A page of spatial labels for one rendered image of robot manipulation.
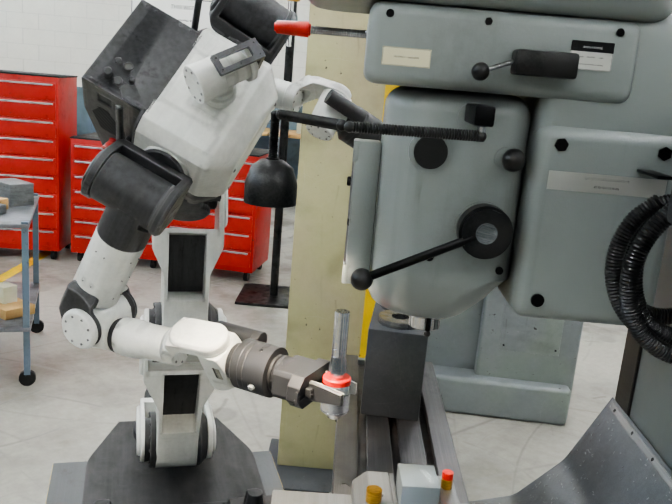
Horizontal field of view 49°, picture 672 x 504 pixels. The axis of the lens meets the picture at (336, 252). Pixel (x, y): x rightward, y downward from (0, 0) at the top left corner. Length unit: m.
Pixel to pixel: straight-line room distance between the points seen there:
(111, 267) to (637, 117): 0.87
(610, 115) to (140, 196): 0.73
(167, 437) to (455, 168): 1.18
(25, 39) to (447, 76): 10.21
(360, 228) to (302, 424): 2.12
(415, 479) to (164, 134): 0.70
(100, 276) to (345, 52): 1.65
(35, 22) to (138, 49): 9.59
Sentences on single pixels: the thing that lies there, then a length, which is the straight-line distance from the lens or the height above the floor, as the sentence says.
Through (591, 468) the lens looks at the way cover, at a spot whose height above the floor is 1.03.
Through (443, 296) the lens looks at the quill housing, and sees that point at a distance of 1.02.
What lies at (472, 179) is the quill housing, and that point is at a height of 1.52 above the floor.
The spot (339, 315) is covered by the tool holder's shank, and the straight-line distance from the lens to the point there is 1.16.
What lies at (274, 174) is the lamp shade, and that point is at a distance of 0.97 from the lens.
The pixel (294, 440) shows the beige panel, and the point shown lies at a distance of 3.15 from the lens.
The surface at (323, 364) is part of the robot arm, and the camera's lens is 1.24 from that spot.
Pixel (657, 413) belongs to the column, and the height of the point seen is 1.17.
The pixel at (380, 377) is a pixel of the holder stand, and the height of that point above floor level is 1.05.
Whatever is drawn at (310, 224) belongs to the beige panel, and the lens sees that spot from 2.84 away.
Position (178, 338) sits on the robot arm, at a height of 1.17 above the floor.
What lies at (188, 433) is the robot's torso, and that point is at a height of 0.74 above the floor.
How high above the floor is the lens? 1.64
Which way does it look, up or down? 13 degrees down
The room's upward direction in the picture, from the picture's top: 5 degrees clockwise
